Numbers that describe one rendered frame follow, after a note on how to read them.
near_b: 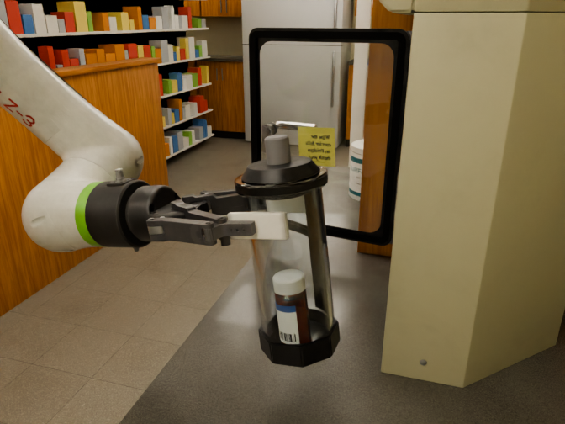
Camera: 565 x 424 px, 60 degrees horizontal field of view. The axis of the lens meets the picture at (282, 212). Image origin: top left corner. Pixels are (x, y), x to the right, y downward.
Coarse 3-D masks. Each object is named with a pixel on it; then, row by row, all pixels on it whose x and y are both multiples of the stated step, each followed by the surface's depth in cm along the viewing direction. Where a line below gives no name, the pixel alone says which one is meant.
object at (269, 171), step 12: (276, 144) 54; (288, 144) 55; (276, 156) 54; (288, 156) 55; (300, 156) 58; (252, 168) 54; (264, 168) 53; (276, 168) 53; (288, 168) 52; (300, 168) 53; (312, 168) 54; (252, 180) 53; (264, 180) 52; (276, 180) 52; (288, 180) 52
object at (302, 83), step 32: (288, 64) 91; (320, 64) 88; (352, 64) 86; (384, 64) 84; (288, 96) 93; (320, 96) 90; (352, 96) 88; (384, 96) 85; (288, 128) 95; (320, 128) 92; (352, 128) 90; (384, 128) 87; (320, 160) 95; (352, 160) 92; (384, 160) 89; (352, 192) 94; (352, 224) 96
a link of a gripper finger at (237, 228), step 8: (216, 224) 54; (224, 224) 54; (232, 224) 53; (240, 224) 53; (248, 224) 53; (216, 232) 53; (224, 232) 54; (232, 232) 54; (240, 232) 53; (248, 232) 53; (208, 240) 53
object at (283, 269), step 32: (320, 192) 55; (288, 224) 53; (320, 224) 56; (256, 256) 56; (288, 256) 54; (320, 256) 56; (256, 288) 59; (288, 288) 55; (320, 288) 57; (288, 320) 57; (320, 320) 58
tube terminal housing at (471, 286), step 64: (448, 0) 50; (512, 0) 48; (448, 64) 52; (512, 64) 50; (448, 128) 54; (512, 128) 53; (448, 192) 57; (512, 192) 57; (448, 256) 60; (512, 256) 61; (448, 320) 63; (512, 320) 66; (448, 384) 66
